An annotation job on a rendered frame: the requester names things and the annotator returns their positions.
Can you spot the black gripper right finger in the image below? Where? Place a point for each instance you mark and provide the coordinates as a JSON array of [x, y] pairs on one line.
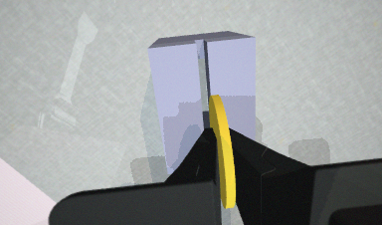
[[273, 189]]

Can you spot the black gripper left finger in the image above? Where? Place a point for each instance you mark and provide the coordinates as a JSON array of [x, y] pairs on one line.
[[189, 196]]

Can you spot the gold coin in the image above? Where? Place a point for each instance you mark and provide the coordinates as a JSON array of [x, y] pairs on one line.
[[218, 121]]

